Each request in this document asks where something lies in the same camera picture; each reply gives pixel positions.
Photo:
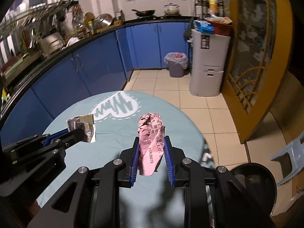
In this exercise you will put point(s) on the steel dish rack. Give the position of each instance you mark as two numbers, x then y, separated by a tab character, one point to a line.
35	11

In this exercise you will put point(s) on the grey printed paper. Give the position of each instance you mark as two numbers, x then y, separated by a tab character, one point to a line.
89	128

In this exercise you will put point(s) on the pink paper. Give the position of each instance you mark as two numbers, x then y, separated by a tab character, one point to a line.
152	142

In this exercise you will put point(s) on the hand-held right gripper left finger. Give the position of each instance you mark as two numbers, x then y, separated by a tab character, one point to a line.
134	163

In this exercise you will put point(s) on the black wok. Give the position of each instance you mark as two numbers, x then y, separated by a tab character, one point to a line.
146	12

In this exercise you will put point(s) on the grey trash bin with liner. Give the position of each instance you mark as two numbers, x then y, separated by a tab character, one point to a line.
177	70

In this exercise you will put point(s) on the red basket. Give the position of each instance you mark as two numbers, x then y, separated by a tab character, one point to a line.
222	29

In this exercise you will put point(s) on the blue packets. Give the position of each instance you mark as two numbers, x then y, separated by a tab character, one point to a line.
204	28

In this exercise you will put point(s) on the light blue plastic stool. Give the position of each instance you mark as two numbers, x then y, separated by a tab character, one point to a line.
292	154

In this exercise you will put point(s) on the white storage cabinet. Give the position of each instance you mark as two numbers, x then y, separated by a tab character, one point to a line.
209	80

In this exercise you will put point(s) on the wooden glass door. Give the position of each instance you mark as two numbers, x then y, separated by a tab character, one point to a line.
256	52

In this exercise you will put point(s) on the white cooking pot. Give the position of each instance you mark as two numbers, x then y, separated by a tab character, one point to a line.
171	10

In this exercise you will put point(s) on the steel mixing bowl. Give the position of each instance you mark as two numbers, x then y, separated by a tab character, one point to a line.
104	20

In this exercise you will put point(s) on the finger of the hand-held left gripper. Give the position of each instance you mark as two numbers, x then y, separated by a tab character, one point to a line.
57	135
73	136

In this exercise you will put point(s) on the yellow spray bottle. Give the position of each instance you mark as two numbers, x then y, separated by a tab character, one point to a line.
213	3

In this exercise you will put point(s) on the white plastic bag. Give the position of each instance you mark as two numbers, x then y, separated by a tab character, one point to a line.
72	42

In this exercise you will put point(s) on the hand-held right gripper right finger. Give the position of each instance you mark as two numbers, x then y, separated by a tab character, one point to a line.
169	163

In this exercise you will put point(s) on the blue kitchen cabinets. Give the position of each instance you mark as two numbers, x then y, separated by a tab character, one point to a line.
95	61

